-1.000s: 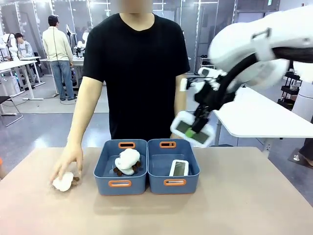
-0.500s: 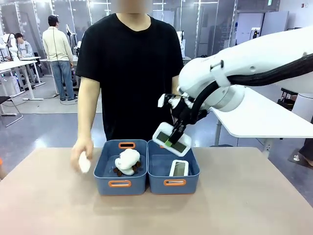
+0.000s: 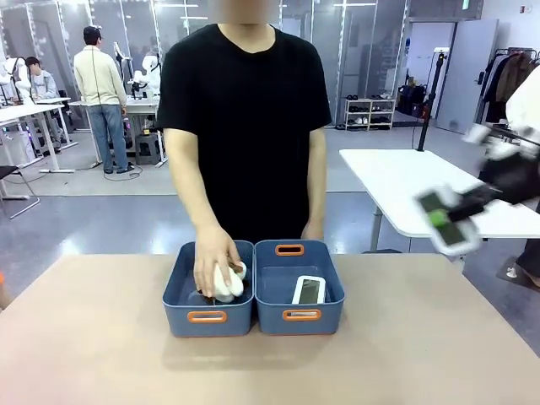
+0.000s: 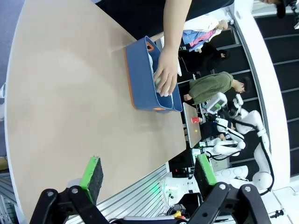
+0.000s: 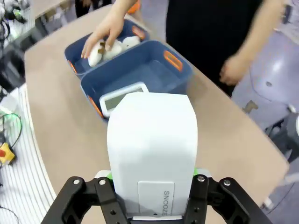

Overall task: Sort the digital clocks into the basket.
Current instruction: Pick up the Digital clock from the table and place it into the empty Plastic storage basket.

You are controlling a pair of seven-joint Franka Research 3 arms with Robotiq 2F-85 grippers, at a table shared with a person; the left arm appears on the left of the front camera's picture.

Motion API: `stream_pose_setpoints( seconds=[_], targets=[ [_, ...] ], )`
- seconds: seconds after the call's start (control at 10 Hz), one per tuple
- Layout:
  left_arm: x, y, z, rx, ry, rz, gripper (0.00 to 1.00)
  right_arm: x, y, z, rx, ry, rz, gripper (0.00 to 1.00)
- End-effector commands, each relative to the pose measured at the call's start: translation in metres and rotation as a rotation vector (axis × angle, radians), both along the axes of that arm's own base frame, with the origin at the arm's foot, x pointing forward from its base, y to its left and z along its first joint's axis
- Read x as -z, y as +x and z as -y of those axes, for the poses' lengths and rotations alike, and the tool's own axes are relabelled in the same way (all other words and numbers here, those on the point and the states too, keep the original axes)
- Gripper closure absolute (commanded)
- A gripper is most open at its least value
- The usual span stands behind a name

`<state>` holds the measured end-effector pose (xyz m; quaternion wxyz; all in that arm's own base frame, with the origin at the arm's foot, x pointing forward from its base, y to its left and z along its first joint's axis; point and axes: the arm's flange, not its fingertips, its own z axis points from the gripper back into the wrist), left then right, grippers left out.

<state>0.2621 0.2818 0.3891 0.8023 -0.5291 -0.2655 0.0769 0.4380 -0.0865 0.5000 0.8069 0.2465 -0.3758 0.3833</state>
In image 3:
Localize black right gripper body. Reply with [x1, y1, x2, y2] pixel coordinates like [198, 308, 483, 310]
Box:
[478, 154, 540, 206]

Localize white digital clock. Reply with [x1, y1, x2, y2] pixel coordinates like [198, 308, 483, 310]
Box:
[415, 183, 482, 257]
[291, 275, 327, 305]

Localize white plush toy brown feet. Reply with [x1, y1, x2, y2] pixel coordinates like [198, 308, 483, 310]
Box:
[212, 261, 248, 304]

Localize person's left forearm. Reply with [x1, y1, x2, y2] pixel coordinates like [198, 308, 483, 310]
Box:
[304, 168, 328, 227]

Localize person's right forearm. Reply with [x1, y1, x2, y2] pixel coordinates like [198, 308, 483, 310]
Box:
[167, 168, 221, 232]

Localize person's left hand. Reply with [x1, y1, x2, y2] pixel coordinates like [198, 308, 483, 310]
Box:
[300, 222, 326, 241]

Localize person's right hand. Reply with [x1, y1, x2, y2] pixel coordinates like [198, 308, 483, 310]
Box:
[192, 226, 242, 297]

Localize white side table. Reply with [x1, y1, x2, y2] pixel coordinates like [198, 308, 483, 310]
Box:
[339, 147, 540, 255]

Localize dark trouser leg with shoe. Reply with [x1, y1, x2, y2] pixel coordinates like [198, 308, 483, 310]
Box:
[504, 238, 540, 289]

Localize clothes rack with coats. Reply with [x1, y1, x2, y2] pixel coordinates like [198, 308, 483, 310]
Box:
[482, 46, 540, 124]

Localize black tripod stand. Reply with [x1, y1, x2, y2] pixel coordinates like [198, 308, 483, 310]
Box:
[415, 47, 449, 154]

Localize grey door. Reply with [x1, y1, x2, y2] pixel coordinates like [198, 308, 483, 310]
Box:
[435, 19, 500, 135]

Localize black bags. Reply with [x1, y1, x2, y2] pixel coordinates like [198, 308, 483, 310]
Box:
[396, 84, 430, 118]

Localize white shoe rack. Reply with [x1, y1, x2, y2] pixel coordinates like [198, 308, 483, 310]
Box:
[343, 97, 397, 132]

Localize person in black t-shirt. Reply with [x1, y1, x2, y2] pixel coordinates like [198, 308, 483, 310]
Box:
[155, 23, 333, 246]

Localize grey step stool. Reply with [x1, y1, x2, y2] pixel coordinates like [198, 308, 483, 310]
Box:
[134, 133, 164, 166]

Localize white desk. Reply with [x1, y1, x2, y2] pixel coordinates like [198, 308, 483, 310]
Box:
[0, 97, 78, 175]
[68, 98, 169, 169]

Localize white humanoid robot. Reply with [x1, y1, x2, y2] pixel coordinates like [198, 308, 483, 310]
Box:
[0, 56, 33, 106]
[131, 51, 164, 101]

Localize man in cream sweater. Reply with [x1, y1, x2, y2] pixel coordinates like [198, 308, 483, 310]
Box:
[73, 25, 135, 175]

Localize seated person in grey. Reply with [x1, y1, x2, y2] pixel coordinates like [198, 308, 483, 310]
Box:
[24, 57, 63, 147]

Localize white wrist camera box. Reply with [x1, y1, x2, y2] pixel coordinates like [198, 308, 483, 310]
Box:
[462, 123, 507, 158]

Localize blue basket with orange handles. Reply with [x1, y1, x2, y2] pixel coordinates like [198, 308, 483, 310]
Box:
[254, 239, 346, 337]
[162, 240, 256, 338]

